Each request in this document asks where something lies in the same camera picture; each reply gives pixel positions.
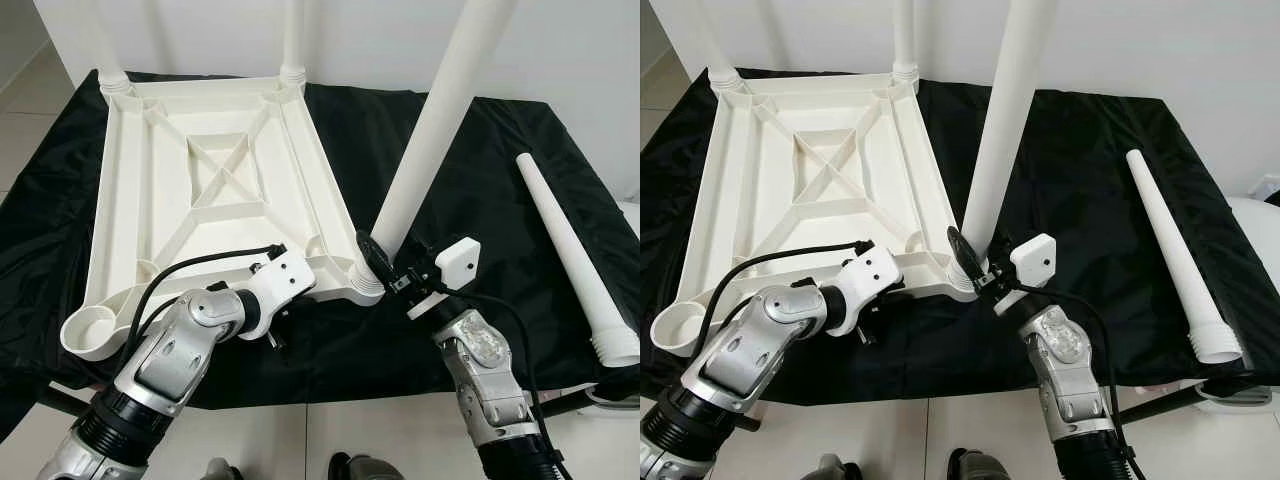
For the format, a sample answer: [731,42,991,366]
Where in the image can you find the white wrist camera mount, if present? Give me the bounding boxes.
[407,236,482,322]
[994,232,1059,317]
[247,247,317,313]
[833,244,904,337]

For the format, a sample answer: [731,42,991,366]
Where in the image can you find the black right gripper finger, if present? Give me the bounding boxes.
[356,231,397,288]
[946,226,987,283]

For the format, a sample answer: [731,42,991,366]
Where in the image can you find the black cloth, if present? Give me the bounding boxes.
[640,66,1280,406]
[0,70,641,441]

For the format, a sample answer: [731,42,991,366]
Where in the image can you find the white plastic table top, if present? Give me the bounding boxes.
[650,68,983,357]
[60,72,387,362]

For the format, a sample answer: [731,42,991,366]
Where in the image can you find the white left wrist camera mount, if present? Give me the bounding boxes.
[247,247,317,313]
[833,244,904,337]

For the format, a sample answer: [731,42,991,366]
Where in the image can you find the grey robot right foot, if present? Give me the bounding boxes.
[327,451,403,480]
[944,447,1013,480]

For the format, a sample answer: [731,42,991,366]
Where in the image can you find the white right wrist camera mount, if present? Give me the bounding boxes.
[407,236,482,322]
[994,232,1059,317]

